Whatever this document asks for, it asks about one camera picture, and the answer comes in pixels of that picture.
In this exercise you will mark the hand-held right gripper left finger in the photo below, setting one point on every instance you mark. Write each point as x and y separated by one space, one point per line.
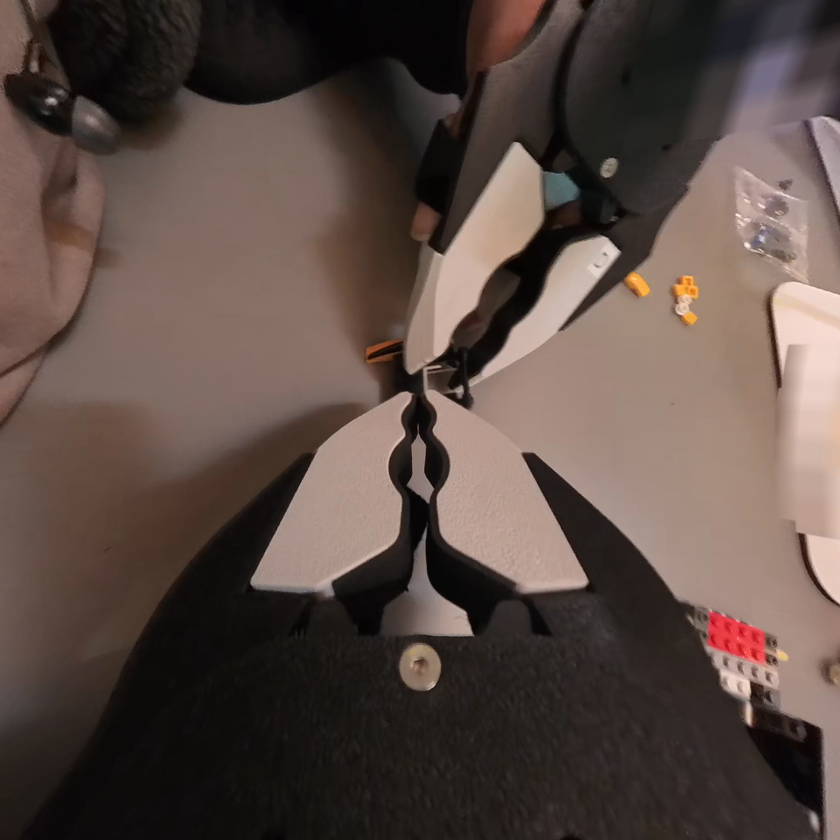
341 512

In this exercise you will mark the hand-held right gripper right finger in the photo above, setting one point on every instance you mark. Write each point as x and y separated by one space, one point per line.
499 512

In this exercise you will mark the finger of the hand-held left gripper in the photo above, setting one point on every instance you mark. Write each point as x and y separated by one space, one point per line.
571 282
485 216

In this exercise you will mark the orange black lego sub-assembly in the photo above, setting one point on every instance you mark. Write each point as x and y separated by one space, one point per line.
384 351

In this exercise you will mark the scattered small lego pieces group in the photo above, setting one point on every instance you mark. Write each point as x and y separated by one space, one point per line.
686 287

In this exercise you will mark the clear bag of lego parts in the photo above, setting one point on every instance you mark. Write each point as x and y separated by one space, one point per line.
771 223

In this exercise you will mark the lego instruction booklet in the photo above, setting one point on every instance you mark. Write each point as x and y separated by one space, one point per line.
828 164

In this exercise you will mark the partly built lego car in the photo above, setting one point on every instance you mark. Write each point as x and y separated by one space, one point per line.
735 633

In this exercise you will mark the tan round lego piece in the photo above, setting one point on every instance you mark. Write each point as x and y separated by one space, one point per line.
833 674

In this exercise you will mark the person's left hand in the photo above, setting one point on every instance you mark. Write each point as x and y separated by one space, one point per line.
505 26

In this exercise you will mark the white rounded board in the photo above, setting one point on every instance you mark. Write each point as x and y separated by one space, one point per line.
807 308

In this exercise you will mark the beige hoodie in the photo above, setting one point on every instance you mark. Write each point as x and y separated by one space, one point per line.
39 262

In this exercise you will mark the dark fleece jacket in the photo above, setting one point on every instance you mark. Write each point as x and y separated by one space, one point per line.
124 52

